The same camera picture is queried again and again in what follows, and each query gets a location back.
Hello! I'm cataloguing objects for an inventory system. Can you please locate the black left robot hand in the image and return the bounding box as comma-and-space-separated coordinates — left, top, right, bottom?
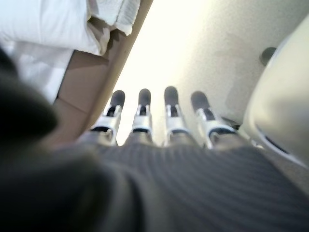
0, 48, 309, 232

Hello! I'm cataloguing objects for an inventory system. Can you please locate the white duvet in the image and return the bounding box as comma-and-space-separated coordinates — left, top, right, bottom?
0, 0, 108, 56

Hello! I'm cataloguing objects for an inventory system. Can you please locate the white bed sheet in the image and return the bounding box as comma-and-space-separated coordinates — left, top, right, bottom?
4, 40, 74, 104

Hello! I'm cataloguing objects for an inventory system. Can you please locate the silver left robot leg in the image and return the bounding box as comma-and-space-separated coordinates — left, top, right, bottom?
242, 16, 309, 167

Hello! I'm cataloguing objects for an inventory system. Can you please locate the brown bed frame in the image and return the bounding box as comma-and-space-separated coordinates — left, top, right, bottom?
54, 0, 154, 147

